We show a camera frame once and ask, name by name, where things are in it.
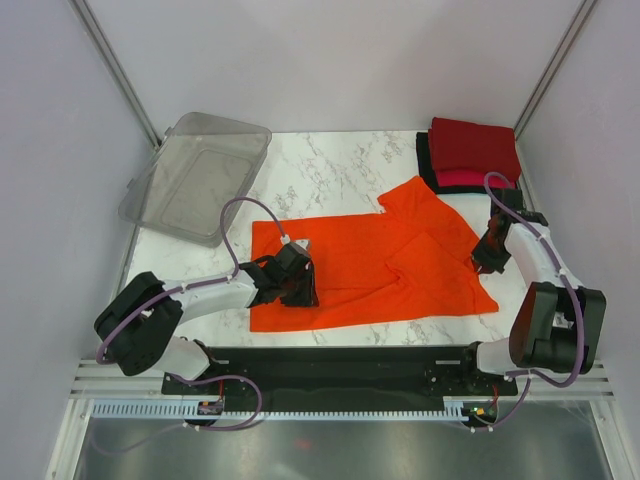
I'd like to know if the orange t shirt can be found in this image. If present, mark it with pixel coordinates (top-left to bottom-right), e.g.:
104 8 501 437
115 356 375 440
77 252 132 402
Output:
250 177 499 333

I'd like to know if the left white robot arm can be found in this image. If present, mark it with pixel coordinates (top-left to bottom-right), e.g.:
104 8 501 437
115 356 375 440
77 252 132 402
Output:
94 239 319 393

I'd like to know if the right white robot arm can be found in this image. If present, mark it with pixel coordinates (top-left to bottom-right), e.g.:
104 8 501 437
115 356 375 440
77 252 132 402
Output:
457 188 606 394

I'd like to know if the pink folded shirt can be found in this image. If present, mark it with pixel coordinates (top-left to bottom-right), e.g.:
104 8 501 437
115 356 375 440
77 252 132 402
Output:
435 169 514 188

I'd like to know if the black folded shirt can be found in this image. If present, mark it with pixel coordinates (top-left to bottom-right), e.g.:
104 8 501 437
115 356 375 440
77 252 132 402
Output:
416 131 484 194

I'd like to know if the dark red folded shirt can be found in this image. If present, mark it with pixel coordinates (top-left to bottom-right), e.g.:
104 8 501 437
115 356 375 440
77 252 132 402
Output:
428 117 522 182

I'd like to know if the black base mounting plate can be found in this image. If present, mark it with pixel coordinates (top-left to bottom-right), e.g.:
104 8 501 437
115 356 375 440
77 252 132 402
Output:
161 345 518 410

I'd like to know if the clear plastic bin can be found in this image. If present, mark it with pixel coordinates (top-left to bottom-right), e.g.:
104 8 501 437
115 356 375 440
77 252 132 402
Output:
118 112 272 248

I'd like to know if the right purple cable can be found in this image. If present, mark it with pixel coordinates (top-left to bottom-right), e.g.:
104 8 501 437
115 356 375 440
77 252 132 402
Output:
449 171 587 435

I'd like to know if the purple cable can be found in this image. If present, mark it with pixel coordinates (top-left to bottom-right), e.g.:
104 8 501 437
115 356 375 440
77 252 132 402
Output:
449 171 587 435
89 197 294 456

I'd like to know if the white slotted cable duct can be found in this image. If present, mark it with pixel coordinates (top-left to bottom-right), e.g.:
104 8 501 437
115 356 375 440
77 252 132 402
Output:
91 398 497 421

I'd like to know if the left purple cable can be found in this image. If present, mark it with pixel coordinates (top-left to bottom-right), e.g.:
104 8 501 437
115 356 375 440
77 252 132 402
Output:
89 197 294 456

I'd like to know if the left aluminium rail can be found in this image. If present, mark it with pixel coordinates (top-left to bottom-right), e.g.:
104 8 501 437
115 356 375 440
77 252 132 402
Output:
68 358 171 399

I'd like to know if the right aluminium frame post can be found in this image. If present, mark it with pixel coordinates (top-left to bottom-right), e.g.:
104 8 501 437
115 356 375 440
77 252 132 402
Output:
513 0 599 139

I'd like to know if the aluminium frame post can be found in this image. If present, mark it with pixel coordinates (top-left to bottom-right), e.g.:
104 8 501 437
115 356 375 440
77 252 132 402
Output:
69 0 162 150
513 0 599 139

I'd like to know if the left aluminium frame post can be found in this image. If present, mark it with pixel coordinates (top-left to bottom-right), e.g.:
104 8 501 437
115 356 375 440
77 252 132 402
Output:
69 0 162 150

